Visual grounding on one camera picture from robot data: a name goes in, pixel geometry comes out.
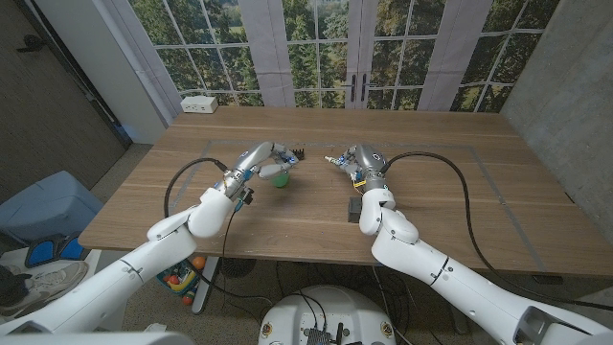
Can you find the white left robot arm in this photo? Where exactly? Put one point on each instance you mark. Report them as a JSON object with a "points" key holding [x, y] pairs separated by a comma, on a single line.
{"points": [[167, 244]]}

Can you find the grey white sneaker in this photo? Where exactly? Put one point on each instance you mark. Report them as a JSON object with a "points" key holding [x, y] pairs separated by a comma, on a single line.
{"points": [[52, 285]]}

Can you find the printed window backdrop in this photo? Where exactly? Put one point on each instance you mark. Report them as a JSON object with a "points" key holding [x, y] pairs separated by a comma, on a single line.
{"points": [[268, 48]]}

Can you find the grey-blue storage bin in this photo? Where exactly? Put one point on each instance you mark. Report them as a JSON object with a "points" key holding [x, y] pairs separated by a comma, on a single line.
{"points": [[48, 206]]}

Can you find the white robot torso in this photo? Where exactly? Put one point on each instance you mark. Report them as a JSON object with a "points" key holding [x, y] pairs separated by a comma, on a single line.
{"points": [[96, 339]]}

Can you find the basket of toy fruit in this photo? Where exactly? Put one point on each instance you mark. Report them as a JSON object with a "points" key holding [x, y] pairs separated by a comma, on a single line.
{"points": [[179, 282]]}

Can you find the white power strip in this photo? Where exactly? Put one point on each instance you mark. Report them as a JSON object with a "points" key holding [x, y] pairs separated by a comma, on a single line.
{"points": [[198, 104]]}

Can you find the black hair claw clip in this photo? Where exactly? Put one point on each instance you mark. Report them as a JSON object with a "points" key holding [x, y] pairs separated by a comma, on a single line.
{"points": [[299, 153]]}

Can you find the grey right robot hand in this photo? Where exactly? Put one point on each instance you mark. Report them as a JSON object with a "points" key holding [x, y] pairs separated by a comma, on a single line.
{"points": [[369, 163]]}

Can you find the round black floor fan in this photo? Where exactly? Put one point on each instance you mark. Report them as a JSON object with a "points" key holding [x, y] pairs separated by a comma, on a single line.
{"points": [[237, 267]]}

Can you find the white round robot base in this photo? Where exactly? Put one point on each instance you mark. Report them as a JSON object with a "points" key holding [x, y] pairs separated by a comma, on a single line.
{"points": [[335, 306]]}

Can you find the dark brown door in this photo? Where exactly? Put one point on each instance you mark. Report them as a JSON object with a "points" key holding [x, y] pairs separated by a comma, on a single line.
{"points": [[38, 120]]}

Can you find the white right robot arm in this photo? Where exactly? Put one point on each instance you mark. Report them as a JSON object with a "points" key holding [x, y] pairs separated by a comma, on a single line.
{"points": [[421, 259]]}

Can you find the dark grey block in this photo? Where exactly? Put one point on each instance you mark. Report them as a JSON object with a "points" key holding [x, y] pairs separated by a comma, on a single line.
{"points": [[354, 211]]}

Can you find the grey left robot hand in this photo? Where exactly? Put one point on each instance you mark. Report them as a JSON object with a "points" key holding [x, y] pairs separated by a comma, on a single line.
{"points": [[258, 155]]}

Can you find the green ball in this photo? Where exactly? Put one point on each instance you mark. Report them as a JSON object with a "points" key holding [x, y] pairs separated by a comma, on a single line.
{"points": [[280, 182]]}

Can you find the blue black foot pedals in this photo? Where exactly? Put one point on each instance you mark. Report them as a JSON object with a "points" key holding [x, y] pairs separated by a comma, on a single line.
{"points": [[52, 250]]}

